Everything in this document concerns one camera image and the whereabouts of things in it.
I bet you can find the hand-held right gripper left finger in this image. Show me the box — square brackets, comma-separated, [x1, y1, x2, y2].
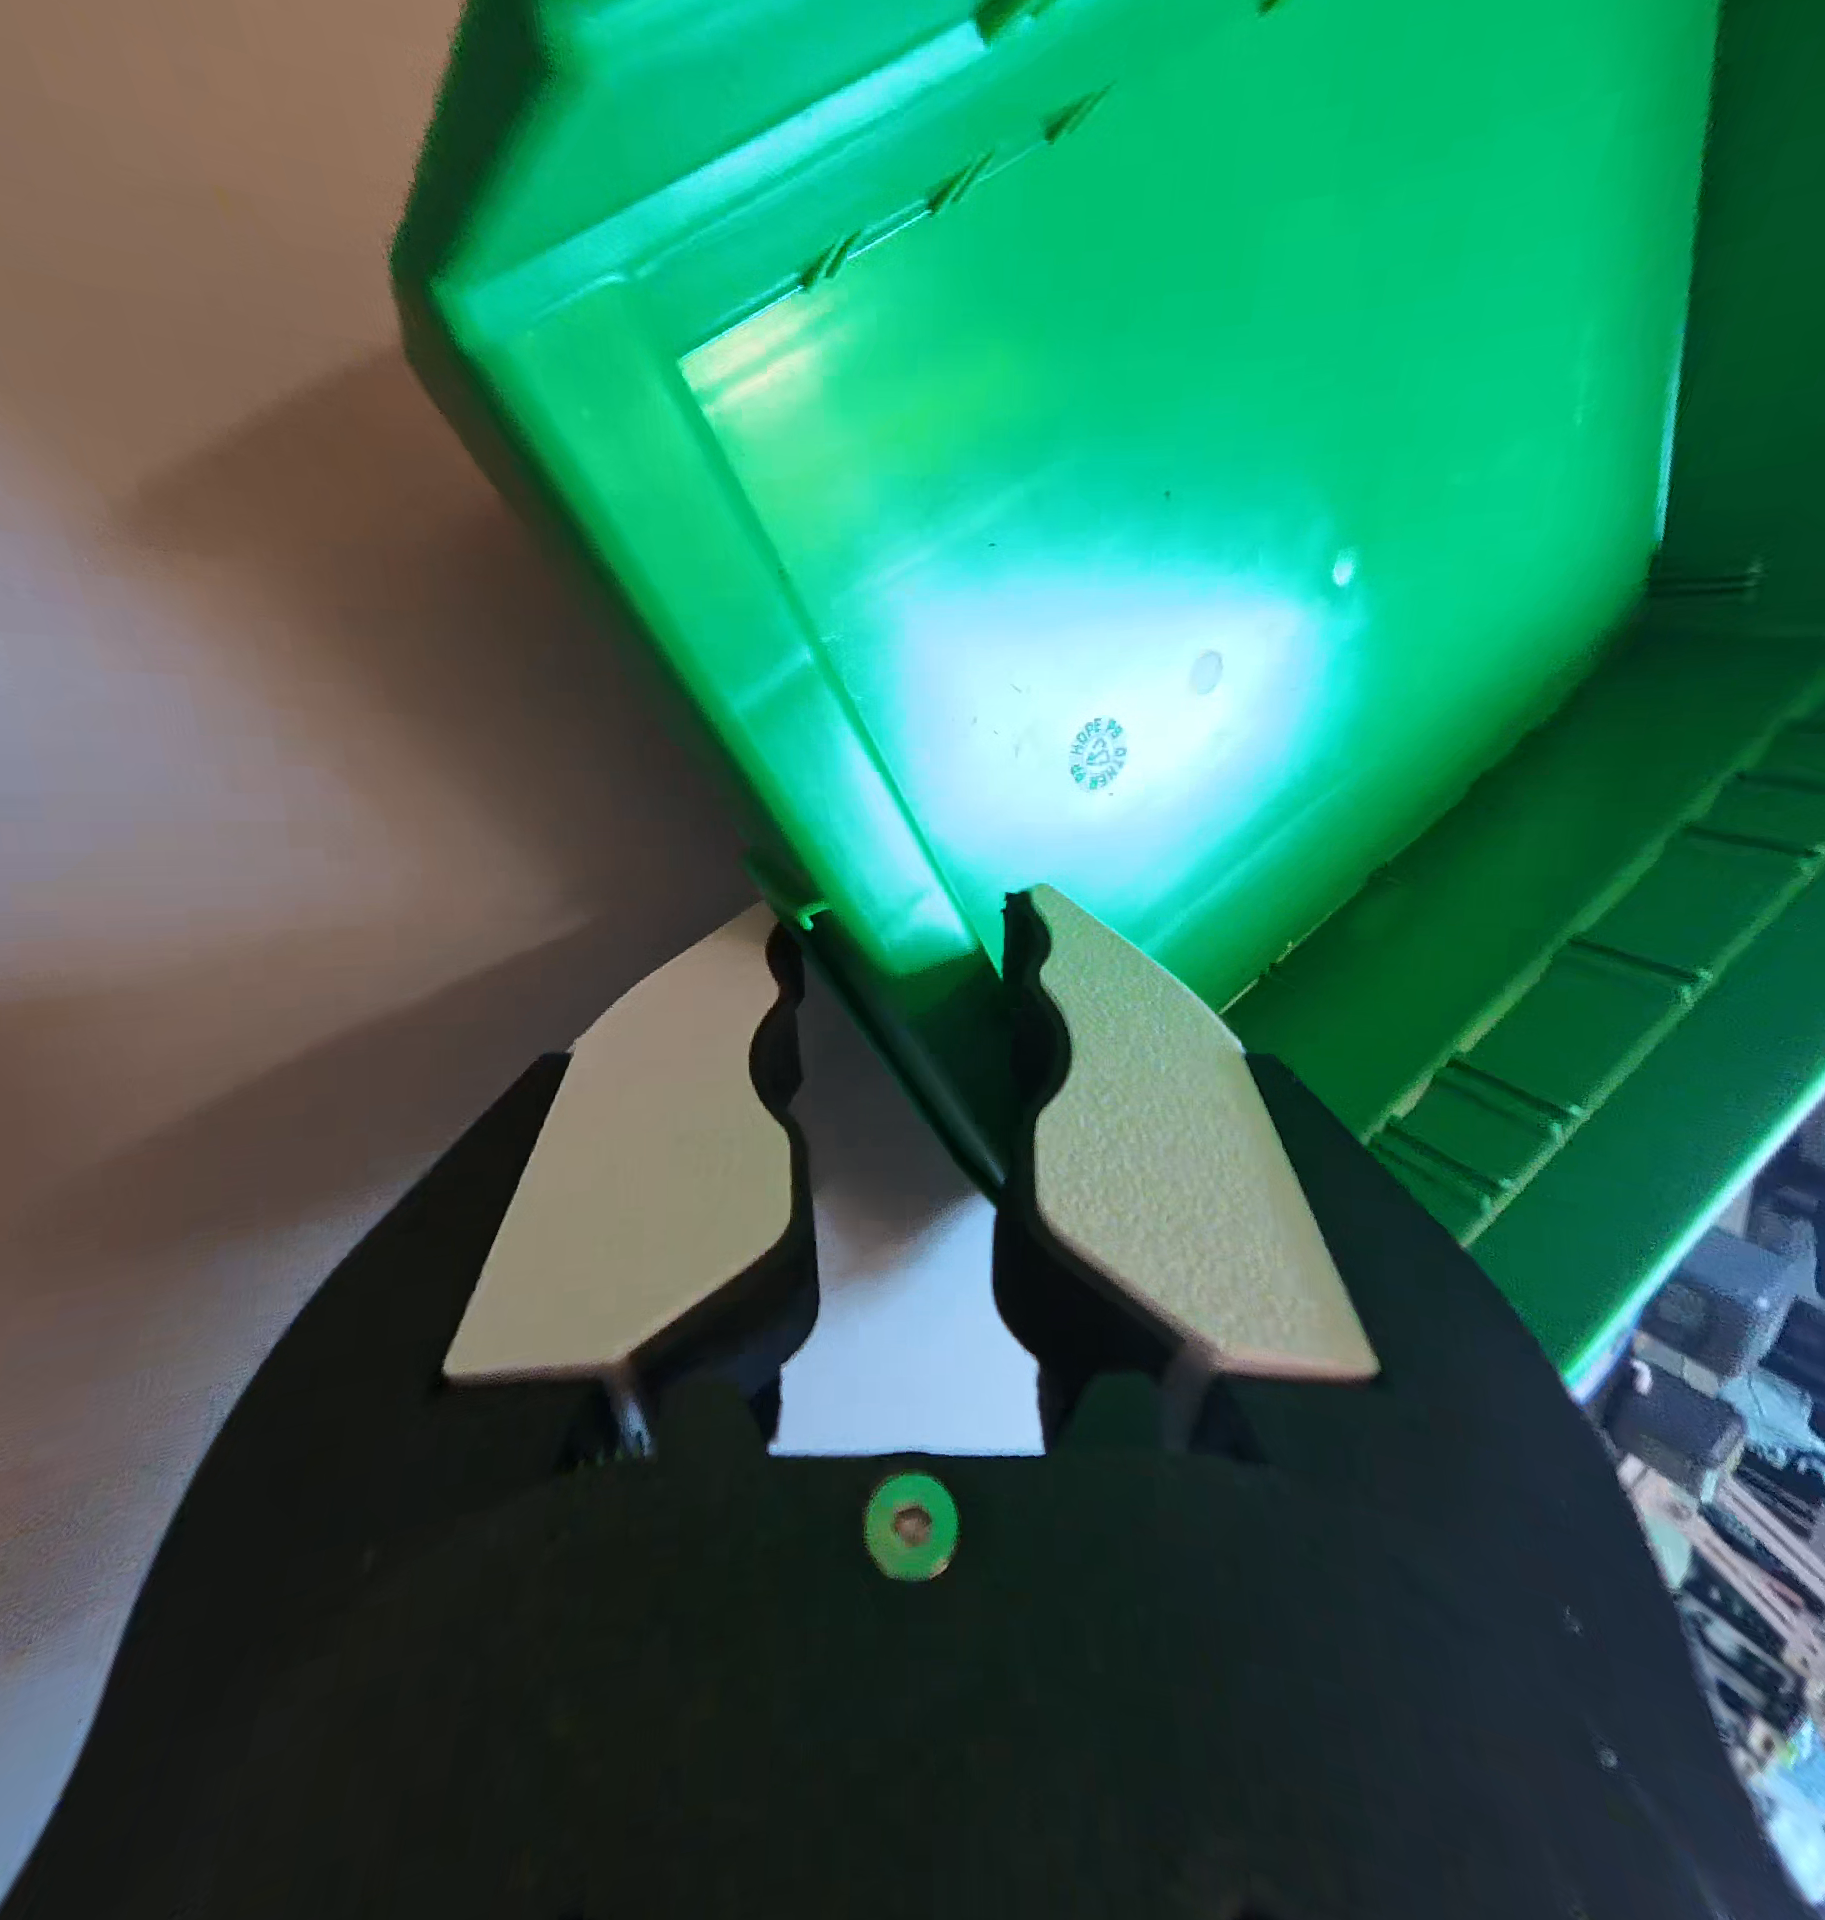
[441, 899, 825, 1397]

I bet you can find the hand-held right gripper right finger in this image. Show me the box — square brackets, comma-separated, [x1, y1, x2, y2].
[991, 884, 1381, 1397]

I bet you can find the green plastic bin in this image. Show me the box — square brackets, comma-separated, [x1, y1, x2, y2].
[392, 0, 1825, 1388]

